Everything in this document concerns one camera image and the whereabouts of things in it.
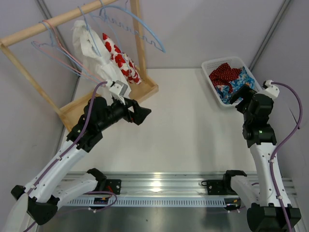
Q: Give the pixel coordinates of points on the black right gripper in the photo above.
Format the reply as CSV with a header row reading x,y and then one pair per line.
x,y
245,94

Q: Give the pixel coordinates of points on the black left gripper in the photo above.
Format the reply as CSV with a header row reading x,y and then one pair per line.
x,y
131,110

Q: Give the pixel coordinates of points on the red polka dot skirt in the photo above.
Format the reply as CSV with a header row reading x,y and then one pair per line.
x,y
224,74

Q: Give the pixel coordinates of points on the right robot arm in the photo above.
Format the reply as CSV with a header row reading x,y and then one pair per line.
x,y
269,209

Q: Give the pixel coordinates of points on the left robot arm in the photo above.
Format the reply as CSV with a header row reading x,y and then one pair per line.
x,y
42,197

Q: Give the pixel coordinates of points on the blue hanger holding dress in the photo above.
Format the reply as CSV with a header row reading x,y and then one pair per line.
x,y
89,30

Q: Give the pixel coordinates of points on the wide blue plastic hanger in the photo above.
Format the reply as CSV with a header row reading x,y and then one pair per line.
x,y
103,16

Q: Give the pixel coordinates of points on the blue floral garment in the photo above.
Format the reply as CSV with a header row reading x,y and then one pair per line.
x,y
225,92

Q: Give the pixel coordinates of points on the white plastic basket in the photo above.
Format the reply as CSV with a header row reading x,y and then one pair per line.
x,y
209,66

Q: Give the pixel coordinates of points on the red white floral garment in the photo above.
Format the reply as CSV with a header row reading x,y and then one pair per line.
x,y
125,64

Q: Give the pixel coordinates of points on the white hanging dress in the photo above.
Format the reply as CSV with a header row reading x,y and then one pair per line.
x,y
101,68

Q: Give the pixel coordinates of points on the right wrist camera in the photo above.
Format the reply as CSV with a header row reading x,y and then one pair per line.
x,y
270,89

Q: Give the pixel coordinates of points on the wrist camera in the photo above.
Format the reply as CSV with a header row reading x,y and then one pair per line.
x,y
270,89
120,91

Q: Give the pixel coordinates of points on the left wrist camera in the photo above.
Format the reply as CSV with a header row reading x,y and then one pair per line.
x,y
120,91

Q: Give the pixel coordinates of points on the aluminium mounting rail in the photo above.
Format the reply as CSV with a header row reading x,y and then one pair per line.
x,y
163,184

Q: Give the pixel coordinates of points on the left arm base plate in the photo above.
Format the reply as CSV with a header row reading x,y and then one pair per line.
x,y
113,185

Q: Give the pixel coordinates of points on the white slotted cable duct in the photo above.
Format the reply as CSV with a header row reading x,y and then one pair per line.
x,y
156,202

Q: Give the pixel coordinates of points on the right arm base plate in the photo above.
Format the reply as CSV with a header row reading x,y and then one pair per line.
x,y
214,187

